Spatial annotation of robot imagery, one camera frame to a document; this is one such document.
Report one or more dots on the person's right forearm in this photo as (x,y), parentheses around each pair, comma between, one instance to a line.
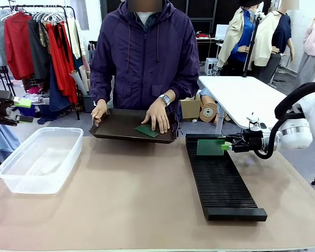
(101,89)

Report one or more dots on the floor clothes pile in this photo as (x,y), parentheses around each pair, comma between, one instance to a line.
(34,90)

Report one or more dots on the red jacket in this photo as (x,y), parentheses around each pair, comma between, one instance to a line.
(18,47)

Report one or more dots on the long red dress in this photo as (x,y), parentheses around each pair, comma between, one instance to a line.
(59,65)

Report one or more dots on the white plastic crate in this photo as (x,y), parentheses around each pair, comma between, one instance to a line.
(210,67)

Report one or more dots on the mannequin cream jacket navy shirt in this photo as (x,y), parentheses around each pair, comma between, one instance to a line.
(265,39)

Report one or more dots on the small red cloth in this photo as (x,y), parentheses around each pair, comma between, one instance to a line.
(202,35)

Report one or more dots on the lying tan mannequin torso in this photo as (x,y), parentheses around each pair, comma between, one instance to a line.
(208,112)

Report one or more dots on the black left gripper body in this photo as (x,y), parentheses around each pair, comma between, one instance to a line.
(0,102)

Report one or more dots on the clear plastic storage box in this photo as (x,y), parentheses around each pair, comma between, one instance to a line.
(39,168)

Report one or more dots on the dark grey garment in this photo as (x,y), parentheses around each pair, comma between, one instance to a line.
(38,52)

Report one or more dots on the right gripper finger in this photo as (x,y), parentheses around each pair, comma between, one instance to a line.
(225,147)
(233,136)

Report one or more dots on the navy denim garment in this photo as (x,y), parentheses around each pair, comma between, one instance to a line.
(56,97)

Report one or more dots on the grey storage bin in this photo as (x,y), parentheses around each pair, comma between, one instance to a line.
(88,103)

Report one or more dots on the silver wristwatch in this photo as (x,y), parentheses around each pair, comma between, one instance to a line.
(165,99)

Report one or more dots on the person's right hand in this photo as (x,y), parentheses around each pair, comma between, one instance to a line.
(99,110)

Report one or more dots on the person in purple jacket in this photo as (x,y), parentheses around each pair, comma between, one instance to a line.
(144,60)

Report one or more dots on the beige paper roll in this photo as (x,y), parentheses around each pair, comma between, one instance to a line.
(77,80)
(84,74)

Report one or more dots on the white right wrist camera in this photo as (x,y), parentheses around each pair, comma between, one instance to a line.
(254,123)

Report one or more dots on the person's left hand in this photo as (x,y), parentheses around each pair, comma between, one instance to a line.
(158,115)

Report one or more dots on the black clothes rack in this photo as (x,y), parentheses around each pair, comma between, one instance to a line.
(52,5)

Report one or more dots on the person's left forearm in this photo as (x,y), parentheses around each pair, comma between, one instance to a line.
(181,86)

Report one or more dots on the cream garment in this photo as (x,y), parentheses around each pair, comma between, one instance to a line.
(74,39)

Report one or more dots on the black tripod pole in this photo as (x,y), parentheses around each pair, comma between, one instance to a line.
(252,44)

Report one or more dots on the dark brown tray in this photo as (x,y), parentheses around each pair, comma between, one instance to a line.
(120,126)

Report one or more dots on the black slotted PCB rack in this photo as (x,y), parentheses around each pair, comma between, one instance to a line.
(225,189)

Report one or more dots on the white monitor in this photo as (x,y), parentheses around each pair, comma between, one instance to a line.
(221,31)

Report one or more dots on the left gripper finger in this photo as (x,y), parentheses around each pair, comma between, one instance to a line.
(25,119)
(23,103)

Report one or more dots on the mannequin beige jacket blue shirt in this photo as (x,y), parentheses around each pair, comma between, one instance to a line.
(232,39)

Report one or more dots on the white table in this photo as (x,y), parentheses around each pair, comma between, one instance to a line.
(239,97)

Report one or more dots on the green PCB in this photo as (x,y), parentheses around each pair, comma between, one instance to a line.
(210,147)
(144,130)

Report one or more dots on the open cardboard box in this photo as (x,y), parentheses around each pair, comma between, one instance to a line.
(190,110)

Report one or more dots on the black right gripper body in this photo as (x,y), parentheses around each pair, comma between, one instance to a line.
(249,143)

